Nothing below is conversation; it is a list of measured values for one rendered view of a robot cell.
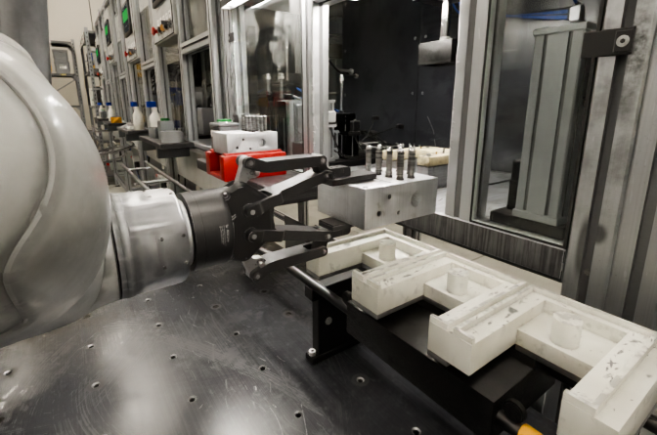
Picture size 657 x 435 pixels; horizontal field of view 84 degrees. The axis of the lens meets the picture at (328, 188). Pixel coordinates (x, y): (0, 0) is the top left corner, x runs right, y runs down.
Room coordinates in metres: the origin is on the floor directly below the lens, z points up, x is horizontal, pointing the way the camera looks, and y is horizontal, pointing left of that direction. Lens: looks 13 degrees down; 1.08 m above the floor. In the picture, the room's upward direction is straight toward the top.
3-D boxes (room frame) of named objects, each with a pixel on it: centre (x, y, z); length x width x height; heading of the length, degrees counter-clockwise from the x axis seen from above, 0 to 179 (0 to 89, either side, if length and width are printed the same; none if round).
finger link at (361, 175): (0.44, -0.02, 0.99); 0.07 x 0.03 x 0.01; 126
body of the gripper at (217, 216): (0.35, 0.10, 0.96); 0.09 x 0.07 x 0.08; 126
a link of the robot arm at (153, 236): (0.31, 0.16, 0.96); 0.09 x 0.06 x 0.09; 36
